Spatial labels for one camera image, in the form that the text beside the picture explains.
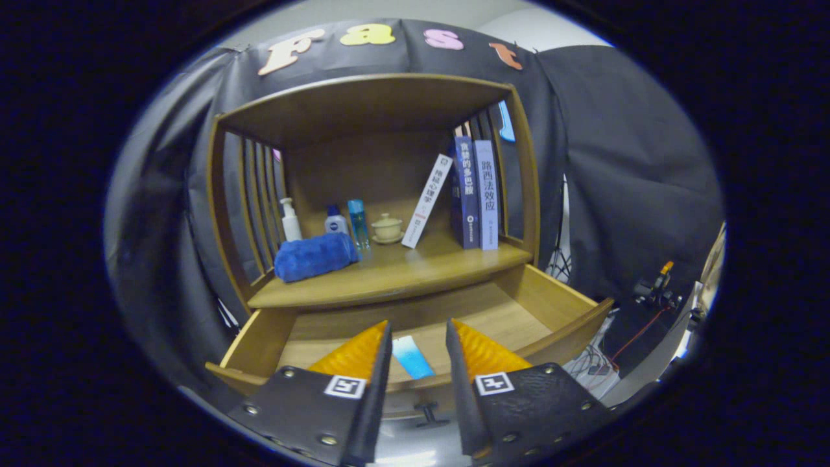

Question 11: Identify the black backdrop cloth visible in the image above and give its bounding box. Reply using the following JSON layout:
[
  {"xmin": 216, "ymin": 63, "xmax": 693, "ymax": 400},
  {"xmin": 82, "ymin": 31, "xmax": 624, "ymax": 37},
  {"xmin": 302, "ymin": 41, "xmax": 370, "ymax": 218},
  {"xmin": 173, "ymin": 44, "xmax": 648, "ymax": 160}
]
[{"xmin": 104, "ymin": 18, "xmax": 726, "ymax": 390}]

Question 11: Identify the blue squeeze tube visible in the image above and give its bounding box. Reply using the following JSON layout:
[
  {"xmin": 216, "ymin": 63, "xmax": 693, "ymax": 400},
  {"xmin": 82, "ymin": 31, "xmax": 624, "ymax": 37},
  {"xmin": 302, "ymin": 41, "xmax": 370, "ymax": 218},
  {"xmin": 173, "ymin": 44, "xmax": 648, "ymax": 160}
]
[{"xmin": 392, "ymin": 335, "xmax": 436, "ymax": 380}]

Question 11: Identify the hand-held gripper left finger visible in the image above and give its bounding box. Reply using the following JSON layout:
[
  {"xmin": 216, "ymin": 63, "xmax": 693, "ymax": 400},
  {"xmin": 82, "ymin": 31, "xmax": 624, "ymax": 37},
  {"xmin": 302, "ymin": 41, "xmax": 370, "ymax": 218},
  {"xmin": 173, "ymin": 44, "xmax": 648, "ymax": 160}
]
[{"xmin": 227, "ymin": 320, "xmax": 394, "ymax": 466}]

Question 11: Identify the white book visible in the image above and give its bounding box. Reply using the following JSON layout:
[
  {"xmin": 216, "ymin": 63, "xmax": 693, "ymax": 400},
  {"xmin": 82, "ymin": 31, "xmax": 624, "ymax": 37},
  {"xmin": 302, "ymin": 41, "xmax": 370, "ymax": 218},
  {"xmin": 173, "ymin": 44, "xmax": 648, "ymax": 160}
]
[{"xmin": 401, "ymin": 154, "xmax": 454, "ymax": 249}]

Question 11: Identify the clear blue bottle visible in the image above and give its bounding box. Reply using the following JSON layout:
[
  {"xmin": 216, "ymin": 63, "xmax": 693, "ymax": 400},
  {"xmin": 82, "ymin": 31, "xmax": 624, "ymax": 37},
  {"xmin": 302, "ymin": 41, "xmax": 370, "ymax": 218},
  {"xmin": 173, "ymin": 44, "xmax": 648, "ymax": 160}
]
[{"xmin": 347, "ymin": 198, "xmax": 370, "ymax": 250}]

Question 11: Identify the wooden countertop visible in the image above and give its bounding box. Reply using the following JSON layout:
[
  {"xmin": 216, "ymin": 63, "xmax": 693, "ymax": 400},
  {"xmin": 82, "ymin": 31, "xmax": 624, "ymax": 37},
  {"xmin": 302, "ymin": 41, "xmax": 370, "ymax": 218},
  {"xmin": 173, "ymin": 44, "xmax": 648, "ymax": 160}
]
[{"xmin": 246, "ymin": 230, "xmax": 534, "ymax": 310}]

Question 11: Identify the wooden cabinet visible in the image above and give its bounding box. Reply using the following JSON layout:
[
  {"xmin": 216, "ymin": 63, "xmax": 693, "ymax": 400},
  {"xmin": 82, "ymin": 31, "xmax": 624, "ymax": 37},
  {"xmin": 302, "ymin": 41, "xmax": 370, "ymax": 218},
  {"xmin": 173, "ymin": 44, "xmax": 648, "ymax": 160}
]
[{"xmin": 204, "ymin": 73, "xmax": 615, "ymax": 422}]

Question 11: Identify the blue rolled towel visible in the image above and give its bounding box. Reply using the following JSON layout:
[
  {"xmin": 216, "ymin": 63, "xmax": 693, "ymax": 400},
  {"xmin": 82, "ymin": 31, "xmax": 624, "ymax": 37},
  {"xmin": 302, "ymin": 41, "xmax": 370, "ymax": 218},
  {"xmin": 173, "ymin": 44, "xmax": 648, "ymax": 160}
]
[{"xmin": 274, "ymin": 232, "xmax": 361, "ymax": 283}]

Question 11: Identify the white pump bottle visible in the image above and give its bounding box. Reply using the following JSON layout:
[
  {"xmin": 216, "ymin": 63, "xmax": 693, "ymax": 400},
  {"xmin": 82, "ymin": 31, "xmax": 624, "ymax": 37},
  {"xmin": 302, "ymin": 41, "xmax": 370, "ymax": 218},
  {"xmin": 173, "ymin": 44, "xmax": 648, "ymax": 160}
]
[{"xmin": 279, "ymin": 197, "xmax": 303, "ymax": 243}]

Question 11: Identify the dark blue book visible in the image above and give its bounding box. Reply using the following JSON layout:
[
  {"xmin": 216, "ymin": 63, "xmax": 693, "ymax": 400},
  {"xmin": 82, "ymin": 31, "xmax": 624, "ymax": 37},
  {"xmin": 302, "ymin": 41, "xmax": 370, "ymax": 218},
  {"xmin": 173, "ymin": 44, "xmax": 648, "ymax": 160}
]
[{"xmin": 452, "ymin": 136, "xmax": 482, "ymax": 250}]

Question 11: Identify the beige lidded teacup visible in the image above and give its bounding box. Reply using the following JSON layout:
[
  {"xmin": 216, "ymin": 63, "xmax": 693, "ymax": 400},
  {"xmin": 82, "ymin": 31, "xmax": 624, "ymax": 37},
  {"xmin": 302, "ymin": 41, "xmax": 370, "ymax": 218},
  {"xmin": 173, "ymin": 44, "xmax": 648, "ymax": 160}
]
[{"xmin": 372, "ymin": 213, "xmax": 405, "ymax": 245}]

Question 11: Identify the white bottle with blue cap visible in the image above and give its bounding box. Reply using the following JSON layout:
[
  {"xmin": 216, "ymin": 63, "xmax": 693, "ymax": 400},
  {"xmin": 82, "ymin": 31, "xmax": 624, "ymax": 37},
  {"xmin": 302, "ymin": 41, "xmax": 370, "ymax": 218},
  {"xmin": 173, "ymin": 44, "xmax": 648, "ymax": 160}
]
[{"xmin": 324, "ymin": 204, "xmax": 350, "ymax": 235}]

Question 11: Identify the light purple book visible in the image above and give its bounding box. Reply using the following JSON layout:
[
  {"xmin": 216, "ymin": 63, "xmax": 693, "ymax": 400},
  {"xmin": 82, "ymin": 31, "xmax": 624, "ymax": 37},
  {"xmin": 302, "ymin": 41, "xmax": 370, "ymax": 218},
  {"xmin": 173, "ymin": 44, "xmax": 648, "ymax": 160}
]
[{"xmin": 473, "ymin": 139, "xmax": 500, "ymax": 251}]

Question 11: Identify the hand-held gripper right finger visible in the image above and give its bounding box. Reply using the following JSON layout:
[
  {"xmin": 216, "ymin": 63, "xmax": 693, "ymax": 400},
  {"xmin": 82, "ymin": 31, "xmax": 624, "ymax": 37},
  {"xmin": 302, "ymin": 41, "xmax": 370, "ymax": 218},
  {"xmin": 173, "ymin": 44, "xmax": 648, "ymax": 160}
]
[{"xmin": 445, "ymin": 318, "xmax": 613, "ymax": 462}]

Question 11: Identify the black and orange device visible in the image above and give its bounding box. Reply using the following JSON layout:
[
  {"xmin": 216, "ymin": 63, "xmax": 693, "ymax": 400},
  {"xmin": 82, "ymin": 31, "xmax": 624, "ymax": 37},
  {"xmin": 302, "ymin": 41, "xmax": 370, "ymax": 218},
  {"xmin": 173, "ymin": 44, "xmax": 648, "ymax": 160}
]
[{"xmin": 632, "ymin": 261, "xmax": 682, "ymax": 312}]

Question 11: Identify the bundle of white cables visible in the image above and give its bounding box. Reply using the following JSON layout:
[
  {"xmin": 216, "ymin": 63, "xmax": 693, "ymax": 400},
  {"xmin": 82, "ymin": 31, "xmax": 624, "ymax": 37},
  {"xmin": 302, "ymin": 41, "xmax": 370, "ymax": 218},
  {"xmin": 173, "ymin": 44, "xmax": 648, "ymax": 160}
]
[{"xmin": 563, "ymin": 315, "xmax": 620, "ymax": 398}]

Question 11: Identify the black tripod stand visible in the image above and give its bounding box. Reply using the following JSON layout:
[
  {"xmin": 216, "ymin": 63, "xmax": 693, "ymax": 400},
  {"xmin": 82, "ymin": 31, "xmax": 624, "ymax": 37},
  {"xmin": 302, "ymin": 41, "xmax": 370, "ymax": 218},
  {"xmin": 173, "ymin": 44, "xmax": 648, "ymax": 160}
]
[{"xmin": 548, "ymin": 175, "xmax": 575, "ymax": 283}]

